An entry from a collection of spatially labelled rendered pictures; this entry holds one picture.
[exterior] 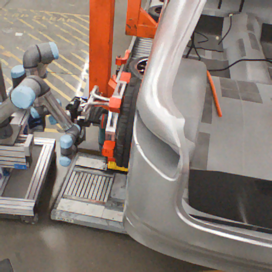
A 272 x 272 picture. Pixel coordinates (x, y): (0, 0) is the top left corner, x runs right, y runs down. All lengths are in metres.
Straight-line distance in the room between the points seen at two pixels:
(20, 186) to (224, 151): 1.65
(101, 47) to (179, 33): 1.20
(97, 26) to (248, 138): 1.35
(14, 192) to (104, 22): 1.50
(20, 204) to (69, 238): 0.47
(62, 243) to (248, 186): 1.48
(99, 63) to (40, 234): 1.45
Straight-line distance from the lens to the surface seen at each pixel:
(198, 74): 2.07
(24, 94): 1.83
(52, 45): 2.29
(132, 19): 4.58
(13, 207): 2.67
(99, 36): 2.62
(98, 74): 2.76
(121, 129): 2.06
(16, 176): 2.92
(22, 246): 2.73
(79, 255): 2.63
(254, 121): 2.37
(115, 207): 2.73
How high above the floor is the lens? 2.28
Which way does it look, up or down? 42 degrees down
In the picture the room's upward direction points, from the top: 6 degrees clockwise
